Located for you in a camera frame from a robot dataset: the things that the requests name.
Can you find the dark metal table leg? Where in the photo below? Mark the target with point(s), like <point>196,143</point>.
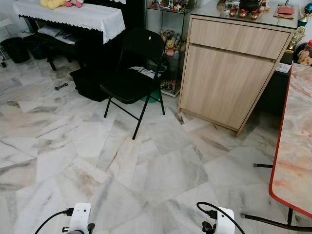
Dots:
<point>263,165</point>
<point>273,223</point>

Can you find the marble table with red rim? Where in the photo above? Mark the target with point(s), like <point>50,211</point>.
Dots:
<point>295,146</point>

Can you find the green floor item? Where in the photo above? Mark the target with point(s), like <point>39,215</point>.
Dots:
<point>155,97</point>

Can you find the small dark floor object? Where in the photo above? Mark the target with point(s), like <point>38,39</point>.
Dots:
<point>61,87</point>

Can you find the black floor box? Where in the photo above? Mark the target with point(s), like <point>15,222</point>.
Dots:
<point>87,83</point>

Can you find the black folding chair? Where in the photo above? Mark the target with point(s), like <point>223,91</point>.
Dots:
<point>129,85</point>

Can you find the light wooden cabinet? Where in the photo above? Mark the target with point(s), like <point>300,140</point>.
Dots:
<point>224,73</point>

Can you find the white papers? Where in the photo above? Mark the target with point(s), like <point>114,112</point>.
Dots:
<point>145,72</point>

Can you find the small white card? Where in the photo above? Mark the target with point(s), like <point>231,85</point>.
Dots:
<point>283,68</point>

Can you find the black bench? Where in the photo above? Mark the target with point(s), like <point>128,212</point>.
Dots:
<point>63,48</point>

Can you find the small teddy doll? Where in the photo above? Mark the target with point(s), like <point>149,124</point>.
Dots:
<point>170,48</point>

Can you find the red lid jar with teddy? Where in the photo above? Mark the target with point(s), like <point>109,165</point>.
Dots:
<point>306,56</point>

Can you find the dark storage bin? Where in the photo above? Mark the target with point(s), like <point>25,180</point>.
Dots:
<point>35,46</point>

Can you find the black waste bin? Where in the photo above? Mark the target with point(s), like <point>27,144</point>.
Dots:
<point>14,49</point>

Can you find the white bench cushion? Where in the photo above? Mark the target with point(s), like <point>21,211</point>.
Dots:
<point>56,34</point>

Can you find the glass display cabinet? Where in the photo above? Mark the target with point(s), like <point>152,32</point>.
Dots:
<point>170,24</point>

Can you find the gold trophy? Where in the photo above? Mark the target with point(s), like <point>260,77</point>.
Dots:
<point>297,38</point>

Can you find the white lace tablecloth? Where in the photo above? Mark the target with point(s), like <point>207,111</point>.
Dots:
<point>73,17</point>

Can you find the pink plush toy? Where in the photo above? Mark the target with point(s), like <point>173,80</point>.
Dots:
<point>74,3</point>

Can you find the black teapot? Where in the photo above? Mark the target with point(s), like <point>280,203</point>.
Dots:
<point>248,4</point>

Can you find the yellow plush toy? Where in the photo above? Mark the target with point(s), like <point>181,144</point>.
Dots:
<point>51,4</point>

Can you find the blue globe trophy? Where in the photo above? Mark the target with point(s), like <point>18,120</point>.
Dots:
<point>307,10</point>

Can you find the red flat box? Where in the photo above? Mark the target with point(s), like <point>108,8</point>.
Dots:
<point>285,11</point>

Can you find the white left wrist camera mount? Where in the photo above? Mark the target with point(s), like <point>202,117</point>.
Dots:
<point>80,217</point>

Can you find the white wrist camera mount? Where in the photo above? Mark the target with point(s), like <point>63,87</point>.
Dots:
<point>80,217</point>
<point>225,222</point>

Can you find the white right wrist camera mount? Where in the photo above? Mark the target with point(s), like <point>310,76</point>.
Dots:
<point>225,222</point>

